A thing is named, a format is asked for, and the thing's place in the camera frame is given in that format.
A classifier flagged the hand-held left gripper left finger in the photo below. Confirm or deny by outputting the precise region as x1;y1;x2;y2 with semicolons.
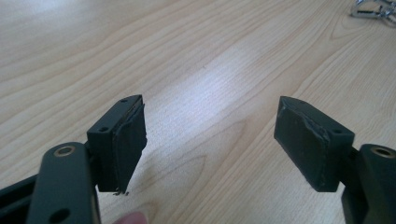
86;94;149;197

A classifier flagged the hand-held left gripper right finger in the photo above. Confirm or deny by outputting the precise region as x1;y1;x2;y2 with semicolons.
273;95;356;193

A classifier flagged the shiny metal clip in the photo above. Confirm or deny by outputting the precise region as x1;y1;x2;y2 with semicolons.
348;0;396;24

